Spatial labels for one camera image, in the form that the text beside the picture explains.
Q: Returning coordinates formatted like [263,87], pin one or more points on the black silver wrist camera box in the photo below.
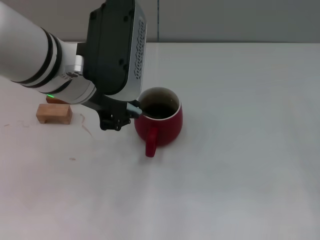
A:
[112,45]

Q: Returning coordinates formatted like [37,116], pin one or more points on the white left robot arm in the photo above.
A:
[32,55]

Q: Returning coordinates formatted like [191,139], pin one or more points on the grey partition panel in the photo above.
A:
[50,15]
[240,20]

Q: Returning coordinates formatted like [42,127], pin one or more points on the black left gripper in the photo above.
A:
[112,108]

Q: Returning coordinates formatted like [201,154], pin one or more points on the dark reddish wooden block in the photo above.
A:
[53,100]

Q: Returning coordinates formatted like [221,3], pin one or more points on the light wooden block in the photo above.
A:
[53,113]

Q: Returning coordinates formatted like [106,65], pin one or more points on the red ceramic cup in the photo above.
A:
[162,130]

